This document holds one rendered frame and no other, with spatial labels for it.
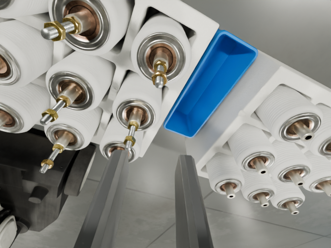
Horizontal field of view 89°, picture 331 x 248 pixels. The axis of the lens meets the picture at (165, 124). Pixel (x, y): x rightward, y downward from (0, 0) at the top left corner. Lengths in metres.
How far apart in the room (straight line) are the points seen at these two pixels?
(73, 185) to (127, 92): 0.47
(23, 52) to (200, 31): 0.29
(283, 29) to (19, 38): 0.59
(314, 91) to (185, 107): 0.35
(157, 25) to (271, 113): 0.29
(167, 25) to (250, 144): 0.32
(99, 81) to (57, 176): 0.43
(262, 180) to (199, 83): 0.35
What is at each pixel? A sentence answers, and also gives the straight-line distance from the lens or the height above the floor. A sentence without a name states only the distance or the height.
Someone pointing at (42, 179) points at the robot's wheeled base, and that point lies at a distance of 0.70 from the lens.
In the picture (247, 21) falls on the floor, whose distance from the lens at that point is 0.56.
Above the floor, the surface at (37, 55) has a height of 0.21.
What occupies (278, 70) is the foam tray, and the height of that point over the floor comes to 0.18.
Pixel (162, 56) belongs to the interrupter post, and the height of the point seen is 0.27.
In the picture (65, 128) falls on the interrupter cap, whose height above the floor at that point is 0.25.
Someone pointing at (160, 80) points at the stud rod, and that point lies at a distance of 0.20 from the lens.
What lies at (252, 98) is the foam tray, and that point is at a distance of 0.44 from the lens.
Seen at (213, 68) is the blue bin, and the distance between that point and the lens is 0.57.
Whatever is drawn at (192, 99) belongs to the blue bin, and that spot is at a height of 0.00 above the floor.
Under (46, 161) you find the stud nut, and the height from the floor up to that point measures 0.33.
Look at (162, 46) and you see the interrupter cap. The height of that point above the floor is 0.25.
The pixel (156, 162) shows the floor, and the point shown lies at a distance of 0.82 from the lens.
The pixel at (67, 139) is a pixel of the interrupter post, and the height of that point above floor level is 0.26.
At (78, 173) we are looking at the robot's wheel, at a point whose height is 0.17.
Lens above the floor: 0.52
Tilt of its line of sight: 52 degrees down
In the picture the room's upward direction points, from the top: 179 degrees counter-clockwise
